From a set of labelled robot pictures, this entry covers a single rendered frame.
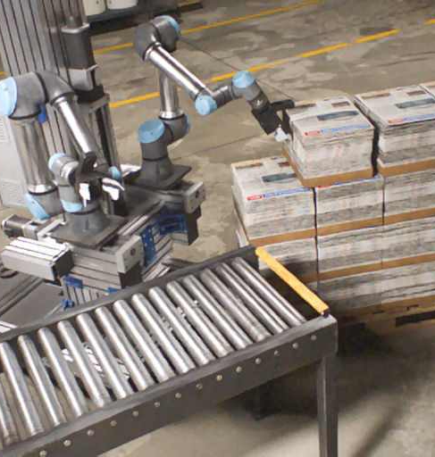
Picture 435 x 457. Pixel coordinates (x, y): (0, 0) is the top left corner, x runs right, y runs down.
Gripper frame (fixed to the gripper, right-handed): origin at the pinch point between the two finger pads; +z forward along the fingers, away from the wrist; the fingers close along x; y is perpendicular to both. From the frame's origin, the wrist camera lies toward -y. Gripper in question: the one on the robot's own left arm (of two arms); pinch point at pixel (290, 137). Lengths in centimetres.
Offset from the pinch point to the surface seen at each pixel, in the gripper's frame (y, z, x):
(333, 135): -14.1, 1.3, 17.6
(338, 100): -24.9, 6.4, -14.4
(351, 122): -22.7, 5.1, 11.0
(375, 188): -15.9, 32.8, 18.4
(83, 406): 87, -28, 115
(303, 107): -11.2, -1.8, -12.1
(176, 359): 64, -14, 102
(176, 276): 59, -12, 59
